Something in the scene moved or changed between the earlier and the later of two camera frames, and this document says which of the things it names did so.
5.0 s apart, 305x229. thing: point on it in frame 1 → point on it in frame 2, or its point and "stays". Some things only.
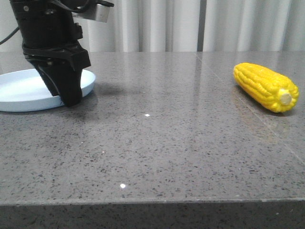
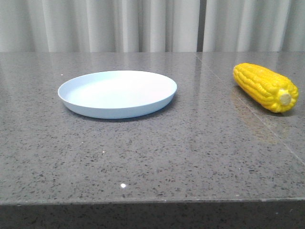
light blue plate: [25, 90] → [116, 94]
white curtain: [186, 26] stays
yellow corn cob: [275, 91] stays
